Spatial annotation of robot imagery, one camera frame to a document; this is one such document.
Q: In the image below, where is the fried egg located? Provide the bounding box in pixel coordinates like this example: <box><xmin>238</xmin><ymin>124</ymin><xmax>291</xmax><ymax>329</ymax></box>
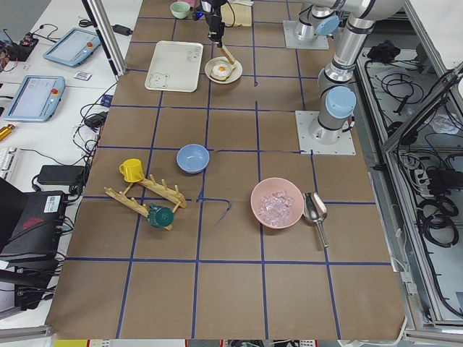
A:
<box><xmin>211</xmin><ymin>63</ymin><xmax>231</xmax><ymax>78</ymax></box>

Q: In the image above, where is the pink bowl with ice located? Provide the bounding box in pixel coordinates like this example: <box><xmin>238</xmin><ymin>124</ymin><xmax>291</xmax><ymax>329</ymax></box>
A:
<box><xmin>250</xmin><ymin>177</ymin><xmax>304</xmax><ymax>228</ymax></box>

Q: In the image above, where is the teach pendant near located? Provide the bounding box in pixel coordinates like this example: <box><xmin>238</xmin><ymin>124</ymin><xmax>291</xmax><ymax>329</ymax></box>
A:
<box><xmin>4</xmin><ymin>75</ymin><xmax>66</xmax><ymax>122</ymax></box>

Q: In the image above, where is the wooden dish rack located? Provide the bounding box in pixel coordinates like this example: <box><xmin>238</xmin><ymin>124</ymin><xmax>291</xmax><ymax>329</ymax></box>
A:
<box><xmin>103</xmin><ymin>173</ymin><xmax>188</xmax><ymax>232</ymax></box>

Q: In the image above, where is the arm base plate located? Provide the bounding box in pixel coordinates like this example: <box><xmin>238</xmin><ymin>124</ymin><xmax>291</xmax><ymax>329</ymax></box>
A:
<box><xmin>295</xmin><ymin>111</ymin><xmax>356</xmax><ymax>155</ymax></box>
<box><xmin>283</xmin><ymin>20</ymin><xmax>329</xmax><ymax>50</ymax></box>

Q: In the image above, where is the black laptop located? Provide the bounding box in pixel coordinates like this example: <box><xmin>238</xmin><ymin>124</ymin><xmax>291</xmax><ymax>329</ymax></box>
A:
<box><xmin>1</xmin><ymin>179</ymin><xmax>67</xmax><ymax>262</ymax></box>

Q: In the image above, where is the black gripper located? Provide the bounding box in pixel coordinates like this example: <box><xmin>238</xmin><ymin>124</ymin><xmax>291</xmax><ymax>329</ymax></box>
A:
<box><xmin>205</xmin><ymin>12</ymin><xmax>225</xmax><ymax>48</ymax></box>

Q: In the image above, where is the bread slice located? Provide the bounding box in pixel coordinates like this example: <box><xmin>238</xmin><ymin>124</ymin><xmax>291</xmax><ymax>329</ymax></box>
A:
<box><xmin>219</xmin><ymin>44</ymin><xmax>236</xmax><ymax>65</ymax></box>
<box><xmin>210</xmin><ymin>61</ymin><xmax>235</xmax><ymax>81</ymax></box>

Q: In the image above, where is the cream bear tray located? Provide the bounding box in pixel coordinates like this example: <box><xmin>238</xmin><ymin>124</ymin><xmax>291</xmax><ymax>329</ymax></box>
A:
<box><xmin>145</xmin><ymin>40</ymin><xmax>203</xmax><ymax>93</ymax></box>

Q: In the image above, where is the dark green cup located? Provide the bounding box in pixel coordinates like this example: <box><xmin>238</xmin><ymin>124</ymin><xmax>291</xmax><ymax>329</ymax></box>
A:
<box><xmin>147</xmin><ymin>204</ymin><xmax>174</xmax><ymax>228</ymax></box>

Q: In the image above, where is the cream round plate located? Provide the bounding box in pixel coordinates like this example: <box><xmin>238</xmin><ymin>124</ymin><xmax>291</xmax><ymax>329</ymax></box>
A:
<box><xmin>205</xmin><ymin>56</ymin><xmax>242</xmax><ymax>85</ymax></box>

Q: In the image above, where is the blue bowl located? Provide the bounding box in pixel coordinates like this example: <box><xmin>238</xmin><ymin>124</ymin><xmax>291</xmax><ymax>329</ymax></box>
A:
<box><xmin>177</xmin><ymin>144</ymin><xmax>210</xmax><ymax>174</ymax></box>

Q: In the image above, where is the teach pendant far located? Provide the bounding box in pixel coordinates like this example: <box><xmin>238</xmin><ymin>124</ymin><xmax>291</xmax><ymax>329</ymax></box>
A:
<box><xmin>43</xmin><ymin>27</ymin><xmax>101</xmax><ymax>67</ymax></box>

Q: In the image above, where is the teach pendant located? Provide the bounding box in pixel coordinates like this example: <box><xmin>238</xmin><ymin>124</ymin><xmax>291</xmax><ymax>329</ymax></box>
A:
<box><xmin>43</xmin><ymin>27</ymin><xmax>101</xmax><ymax>67</ymax></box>
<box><xmin>4</xmin><ymin>75</ymin><xmax>66</xmax><ymax>122</ymax></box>

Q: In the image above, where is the bread slice under egg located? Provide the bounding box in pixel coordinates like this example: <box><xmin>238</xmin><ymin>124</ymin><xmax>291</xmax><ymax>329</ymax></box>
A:
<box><xmin>210</xmin><ymin>61</ymin><xmax>235</xmax><ymax>81</ymax></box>

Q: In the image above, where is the wooden cutting board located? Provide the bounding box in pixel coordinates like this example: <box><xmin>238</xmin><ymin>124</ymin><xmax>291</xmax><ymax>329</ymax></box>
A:
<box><xmin>221</xmin><ymin>1</ymin><xmax>253</xmax><ymax>27</ymax></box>

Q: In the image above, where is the yellow cup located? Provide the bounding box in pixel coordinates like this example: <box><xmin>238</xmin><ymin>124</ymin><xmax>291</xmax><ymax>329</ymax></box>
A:
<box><xmin>119</xmin><ymin>158</ymin><xmax>145</xmax><ymax>183</ymax></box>

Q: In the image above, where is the green bowl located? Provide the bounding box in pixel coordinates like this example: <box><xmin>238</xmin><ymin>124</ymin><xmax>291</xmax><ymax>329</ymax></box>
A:
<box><xmin>170</xmin><ymin>1</ymin><xmax>191</xmax><ymax>20</ymax></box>

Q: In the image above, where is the metal scoop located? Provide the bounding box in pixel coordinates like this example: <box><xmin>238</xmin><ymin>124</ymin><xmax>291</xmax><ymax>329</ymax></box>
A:
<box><xmin>302</xmin><ymin>192</ymin><xmax>328</xmax><ymax>248</ymax></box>

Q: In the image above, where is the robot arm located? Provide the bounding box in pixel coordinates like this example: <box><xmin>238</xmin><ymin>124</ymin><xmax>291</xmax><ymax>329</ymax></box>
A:
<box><xmin>200</xmin><ymin>0</ymin><xmax>226</xmax><ymax>48</ymax></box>
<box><xmin>299</xmin><ymin>0</ymin><xmax>404</xmax><ymax>145</ymax></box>

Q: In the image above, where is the black power adapter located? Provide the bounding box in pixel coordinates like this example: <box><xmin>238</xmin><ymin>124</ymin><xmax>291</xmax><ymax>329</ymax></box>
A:
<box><xmin>31</xmin><ymin>165</ymin><xmax>85</xmax><ymax>195</ymax></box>

